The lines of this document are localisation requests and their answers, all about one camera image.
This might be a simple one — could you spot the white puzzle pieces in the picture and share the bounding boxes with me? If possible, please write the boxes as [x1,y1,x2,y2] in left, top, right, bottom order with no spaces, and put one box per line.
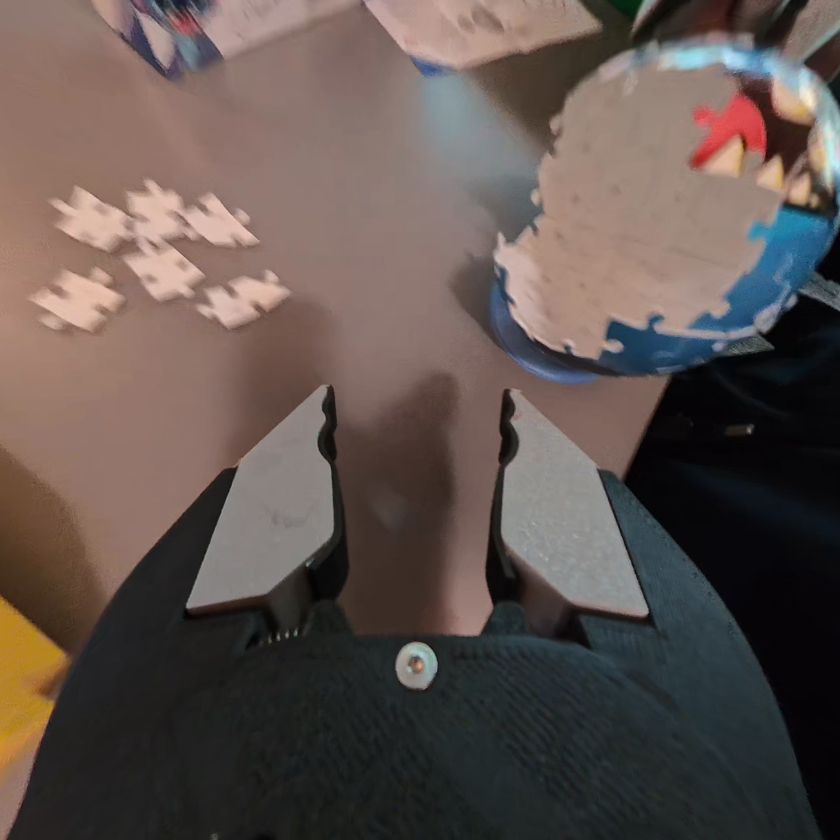
[28,178,294,333]

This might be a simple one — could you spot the white instruction leaflet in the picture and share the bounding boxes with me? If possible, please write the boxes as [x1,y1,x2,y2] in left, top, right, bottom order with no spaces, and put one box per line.
[363,0,605,74]

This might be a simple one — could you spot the colourful cardboard puzzle box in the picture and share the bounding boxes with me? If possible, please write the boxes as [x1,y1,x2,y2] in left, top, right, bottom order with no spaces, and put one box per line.
[91,0,358,81]

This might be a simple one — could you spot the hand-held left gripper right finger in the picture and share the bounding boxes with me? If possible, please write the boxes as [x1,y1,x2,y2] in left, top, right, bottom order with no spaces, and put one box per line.
[486,390,651,621]

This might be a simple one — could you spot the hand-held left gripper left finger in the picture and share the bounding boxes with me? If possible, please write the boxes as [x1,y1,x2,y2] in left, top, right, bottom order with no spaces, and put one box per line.
[185,386,349,618]

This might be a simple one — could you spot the blue plastic ball stand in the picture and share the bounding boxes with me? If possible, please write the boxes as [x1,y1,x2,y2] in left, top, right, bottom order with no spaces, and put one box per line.
[487,282,605,386]

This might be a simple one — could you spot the blue white puzzle ball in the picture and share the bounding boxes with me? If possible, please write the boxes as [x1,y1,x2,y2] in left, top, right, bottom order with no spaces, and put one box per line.
[493,36,840,378]

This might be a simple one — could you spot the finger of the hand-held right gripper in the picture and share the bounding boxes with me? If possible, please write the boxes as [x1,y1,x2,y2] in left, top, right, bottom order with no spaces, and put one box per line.
[631,0,723,43]
[781,0,829,63]

